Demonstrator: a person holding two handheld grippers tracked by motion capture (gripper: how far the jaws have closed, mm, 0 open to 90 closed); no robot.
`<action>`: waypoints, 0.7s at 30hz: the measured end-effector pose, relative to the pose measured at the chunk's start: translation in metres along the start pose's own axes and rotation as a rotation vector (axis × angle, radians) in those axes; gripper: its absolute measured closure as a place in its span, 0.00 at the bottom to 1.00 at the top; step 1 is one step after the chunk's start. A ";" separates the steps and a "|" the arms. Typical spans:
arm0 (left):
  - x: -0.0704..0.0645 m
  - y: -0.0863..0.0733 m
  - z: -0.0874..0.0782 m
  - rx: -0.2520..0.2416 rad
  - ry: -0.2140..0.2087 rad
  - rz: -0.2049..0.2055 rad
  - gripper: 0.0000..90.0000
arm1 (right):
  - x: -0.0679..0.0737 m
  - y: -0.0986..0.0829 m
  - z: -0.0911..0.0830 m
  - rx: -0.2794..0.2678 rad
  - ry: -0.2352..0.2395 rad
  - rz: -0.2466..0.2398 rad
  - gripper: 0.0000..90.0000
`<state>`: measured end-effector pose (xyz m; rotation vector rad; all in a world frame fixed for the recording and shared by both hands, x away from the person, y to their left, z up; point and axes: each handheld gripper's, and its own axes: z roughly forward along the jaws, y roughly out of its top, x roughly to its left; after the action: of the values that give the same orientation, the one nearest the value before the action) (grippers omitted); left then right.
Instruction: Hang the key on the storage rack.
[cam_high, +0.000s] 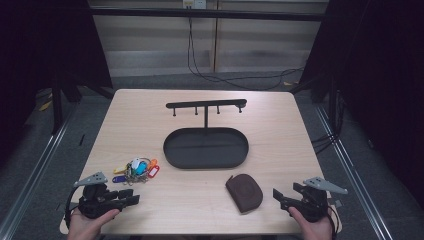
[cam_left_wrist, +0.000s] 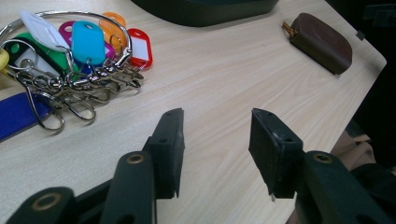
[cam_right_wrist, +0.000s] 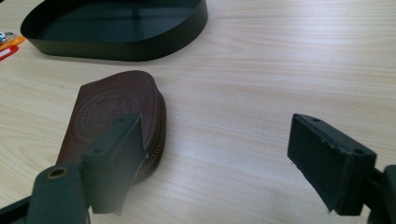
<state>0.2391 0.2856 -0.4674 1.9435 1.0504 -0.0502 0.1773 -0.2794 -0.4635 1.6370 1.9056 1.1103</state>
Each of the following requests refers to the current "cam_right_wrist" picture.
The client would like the black oval tray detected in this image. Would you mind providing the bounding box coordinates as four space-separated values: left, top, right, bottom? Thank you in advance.
20 0 209 63

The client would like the brown leather zip pouch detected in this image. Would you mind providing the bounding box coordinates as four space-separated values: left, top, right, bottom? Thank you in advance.
55 70 167 185

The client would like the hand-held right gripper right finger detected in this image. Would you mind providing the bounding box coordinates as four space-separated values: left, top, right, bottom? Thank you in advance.
287 113 378 217

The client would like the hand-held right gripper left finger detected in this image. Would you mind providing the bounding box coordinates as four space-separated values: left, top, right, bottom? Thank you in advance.
81 112 148 216

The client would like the orange key tag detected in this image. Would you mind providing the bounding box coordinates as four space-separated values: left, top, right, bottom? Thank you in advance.
0 35 27 51

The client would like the red key tag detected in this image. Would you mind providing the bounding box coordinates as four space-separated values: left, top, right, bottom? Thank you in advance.
0 44 20 62

